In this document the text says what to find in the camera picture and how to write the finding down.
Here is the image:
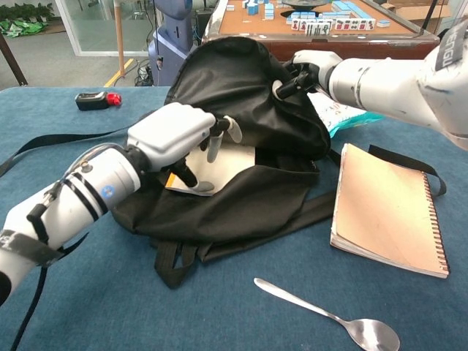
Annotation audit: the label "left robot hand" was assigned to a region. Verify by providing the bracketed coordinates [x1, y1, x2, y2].
[126, 102, 244, 194]

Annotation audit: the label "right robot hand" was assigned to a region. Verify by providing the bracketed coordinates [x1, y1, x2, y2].
[272, 50, 343, 100]

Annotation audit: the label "white paper notebook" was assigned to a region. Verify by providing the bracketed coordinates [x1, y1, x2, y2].
[164, 140, 257, 197]

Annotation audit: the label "black fabric backpack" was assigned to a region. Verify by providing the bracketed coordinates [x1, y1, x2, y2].
[0, 35, 448, 290]

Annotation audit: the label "green plastic bag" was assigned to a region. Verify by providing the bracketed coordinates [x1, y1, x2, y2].
[0, 20, 48, 38]

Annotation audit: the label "brown mahjong table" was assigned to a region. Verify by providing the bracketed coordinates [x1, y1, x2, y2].
[200, 0, 441, 87]

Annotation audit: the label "black round dish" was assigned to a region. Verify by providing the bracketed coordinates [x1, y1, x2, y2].
[281, 0, 330, 10]

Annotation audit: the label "teal snack packet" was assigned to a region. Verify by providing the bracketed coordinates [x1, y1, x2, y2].
[306, 91, 385, 139]

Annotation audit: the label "black device with red knob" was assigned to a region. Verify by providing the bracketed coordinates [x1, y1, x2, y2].
[74, 91, 122, 112]

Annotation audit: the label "wooden pole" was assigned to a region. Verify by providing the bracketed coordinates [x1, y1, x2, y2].
[113, 0, 126, 77]

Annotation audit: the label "brown spiral notebook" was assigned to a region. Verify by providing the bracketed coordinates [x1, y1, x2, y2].
[329, 143, 450, 279]

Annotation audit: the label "dark slanted table leg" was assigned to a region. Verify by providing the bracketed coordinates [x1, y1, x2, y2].
[0, 32, 29, 87]

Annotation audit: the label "blue table cloth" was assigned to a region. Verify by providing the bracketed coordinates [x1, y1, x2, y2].
[0, 86, 468, 351]

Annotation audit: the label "green potted plants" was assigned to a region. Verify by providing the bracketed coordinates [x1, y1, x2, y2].
[0, 2, 56, 23]

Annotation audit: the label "metal spoon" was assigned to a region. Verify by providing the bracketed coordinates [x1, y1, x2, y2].
[253, 277, 401, 351]

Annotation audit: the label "blue grey machine pedestal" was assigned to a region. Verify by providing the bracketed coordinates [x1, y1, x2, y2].
[148, 0, 204, 87]

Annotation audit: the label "glass partition frame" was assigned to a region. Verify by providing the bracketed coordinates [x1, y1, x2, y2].
[54, 0, 154, 58]

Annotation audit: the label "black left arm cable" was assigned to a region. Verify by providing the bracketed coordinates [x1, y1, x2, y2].
[10, 266, 48, 351]

